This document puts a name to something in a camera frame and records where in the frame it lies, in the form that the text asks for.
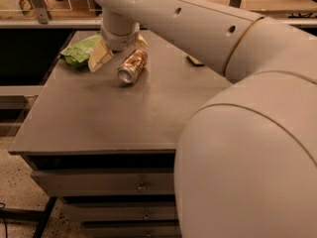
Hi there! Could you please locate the yellow sponge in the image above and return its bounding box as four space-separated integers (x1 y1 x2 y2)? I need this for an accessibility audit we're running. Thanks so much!
187 56 204 66

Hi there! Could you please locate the metal rail frame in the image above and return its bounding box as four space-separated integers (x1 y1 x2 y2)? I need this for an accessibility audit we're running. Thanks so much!
0 0 317 29

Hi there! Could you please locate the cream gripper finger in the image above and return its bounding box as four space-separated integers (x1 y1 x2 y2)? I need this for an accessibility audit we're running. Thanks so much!
88 40 114 72
135 34 149 50

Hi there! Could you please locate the orange soda can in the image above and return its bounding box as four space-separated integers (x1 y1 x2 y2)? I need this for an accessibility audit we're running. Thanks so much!
118 49 148 84

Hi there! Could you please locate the grey drawer cabinet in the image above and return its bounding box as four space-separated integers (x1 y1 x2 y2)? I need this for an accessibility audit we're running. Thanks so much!
9 30 229 238

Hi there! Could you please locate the black floor cable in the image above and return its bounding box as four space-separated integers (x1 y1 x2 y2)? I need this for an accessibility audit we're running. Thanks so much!
0 202 9 238

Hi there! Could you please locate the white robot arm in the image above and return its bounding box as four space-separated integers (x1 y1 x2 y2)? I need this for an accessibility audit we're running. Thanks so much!
95 0 317 238

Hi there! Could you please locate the green chip bag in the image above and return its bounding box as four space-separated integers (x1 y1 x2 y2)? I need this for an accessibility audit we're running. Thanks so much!
58 33 101 67

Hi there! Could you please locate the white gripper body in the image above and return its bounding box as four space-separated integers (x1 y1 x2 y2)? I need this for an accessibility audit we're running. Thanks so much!
100 10 140 52

